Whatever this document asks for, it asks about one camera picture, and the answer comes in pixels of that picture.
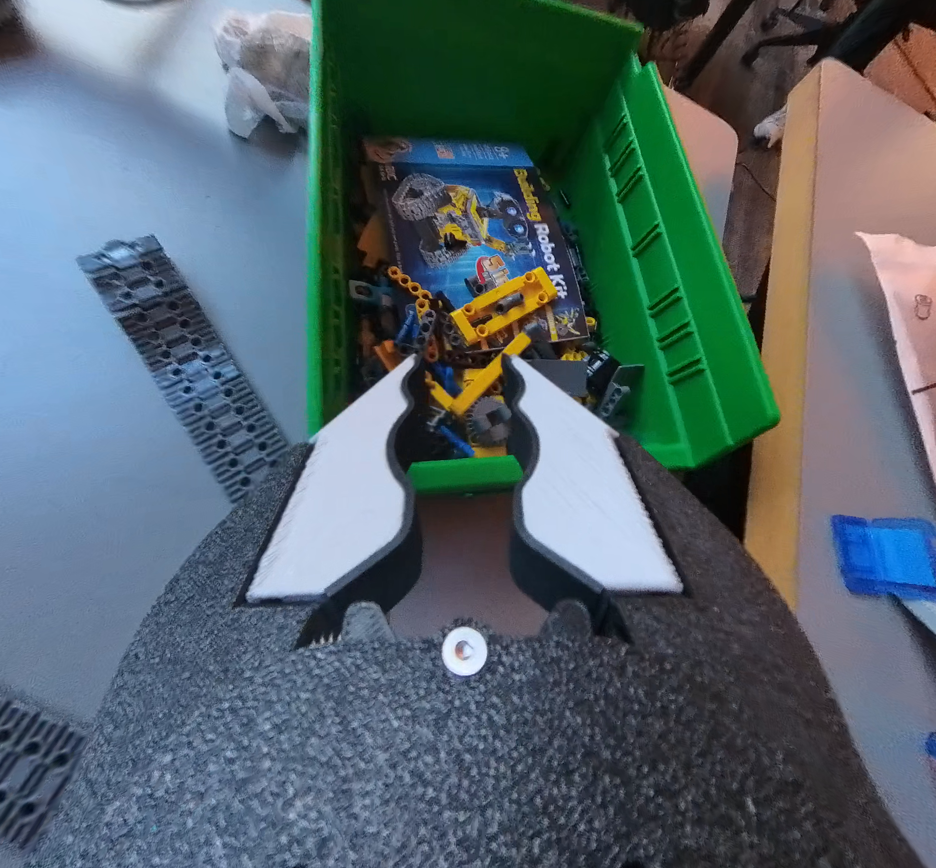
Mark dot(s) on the green plastic bin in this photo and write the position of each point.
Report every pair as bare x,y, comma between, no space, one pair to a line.
453,64

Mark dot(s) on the grey toy track strip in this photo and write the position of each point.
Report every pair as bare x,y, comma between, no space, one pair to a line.
183,371
33,765

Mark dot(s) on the pile of toy brick pieces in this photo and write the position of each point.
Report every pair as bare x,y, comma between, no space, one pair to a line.
468,400

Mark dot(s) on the crumpled white tissue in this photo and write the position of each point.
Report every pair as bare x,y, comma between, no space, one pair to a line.
256,71

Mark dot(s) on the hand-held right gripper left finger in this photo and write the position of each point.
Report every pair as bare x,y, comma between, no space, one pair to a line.
344,510

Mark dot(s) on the robot kit booklet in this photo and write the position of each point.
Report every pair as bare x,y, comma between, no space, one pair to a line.
453,254

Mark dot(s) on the beige table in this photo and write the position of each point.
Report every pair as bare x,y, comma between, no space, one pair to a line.
826,371

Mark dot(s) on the yellow brick frame piece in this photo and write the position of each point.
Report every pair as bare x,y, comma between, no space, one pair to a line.
537,284

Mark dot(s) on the blue plastic case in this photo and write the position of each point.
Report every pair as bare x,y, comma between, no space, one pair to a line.
885,553

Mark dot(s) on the white paper sheet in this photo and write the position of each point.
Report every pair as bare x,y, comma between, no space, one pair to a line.
910,312

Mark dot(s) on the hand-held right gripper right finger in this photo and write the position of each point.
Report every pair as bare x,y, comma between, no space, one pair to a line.
592,510

